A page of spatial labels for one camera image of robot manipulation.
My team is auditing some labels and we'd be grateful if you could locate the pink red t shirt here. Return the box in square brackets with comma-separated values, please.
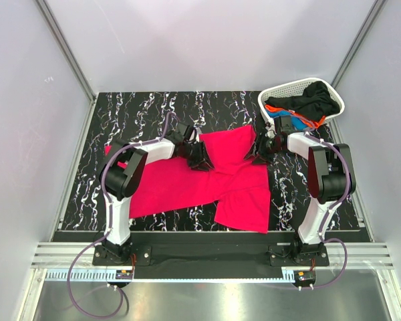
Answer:
[103, 125, 271, 234]

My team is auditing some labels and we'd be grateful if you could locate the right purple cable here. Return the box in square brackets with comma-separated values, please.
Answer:
[300, 116, 352, 292]

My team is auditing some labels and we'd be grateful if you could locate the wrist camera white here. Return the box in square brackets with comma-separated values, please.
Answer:
[274, 115, 294, 134]
[170, 122, 199, 144]

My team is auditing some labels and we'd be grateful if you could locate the orange t shirt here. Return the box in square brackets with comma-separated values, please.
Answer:
[265, 105, 325, 130]

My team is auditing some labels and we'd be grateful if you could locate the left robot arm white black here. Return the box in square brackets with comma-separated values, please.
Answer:
[94, 138, 214, 265]

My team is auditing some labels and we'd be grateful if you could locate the white plastic laundry basket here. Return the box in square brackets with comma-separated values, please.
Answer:
[258, 78, 345, 126]

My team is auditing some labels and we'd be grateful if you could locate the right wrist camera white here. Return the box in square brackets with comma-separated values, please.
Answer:
[274, 115, 294, 134]

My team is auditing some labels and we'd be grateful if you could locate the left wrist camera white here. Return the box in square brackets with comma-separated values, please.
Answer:
[170, 122, 199, 144]

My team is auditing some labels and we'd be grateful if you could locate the purple cable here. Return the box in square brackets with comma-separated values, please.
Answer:
[66, 112, 181, 318]
[300, 116, 352, 292]

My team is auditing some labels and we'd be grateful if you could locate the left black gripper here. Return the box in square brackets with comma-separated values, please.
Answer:
[182, 141, 214, 173]

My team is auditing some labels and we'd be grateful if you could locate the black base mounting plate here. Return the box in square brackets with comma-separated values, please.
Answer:
[93, 231, 329, 282]

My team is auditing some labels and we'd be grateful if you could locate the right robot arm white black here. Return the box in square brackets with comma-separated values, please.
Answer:
[245, 132, 356, 266]

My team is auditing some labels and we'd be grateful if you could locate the blue t shirt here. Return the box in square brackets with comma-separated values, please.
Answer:
[273, 115, 307, 131]

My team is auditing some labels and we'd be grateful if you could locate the black t shirt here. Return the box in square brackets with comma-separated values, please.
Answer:
[265, 81, 340, 120]

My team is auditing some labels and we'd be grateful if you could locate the aluminium frame rail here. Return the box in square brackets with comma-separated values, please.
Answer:
[31, 243, 394, 270]

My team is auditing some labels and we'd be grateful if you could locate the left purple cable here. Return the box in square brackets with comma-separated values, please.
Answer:
[66, 112, 181, 318]

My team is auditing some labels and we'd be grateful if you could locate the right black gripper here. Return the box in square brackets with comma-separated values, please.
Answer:
[243, 132, 284, 166]

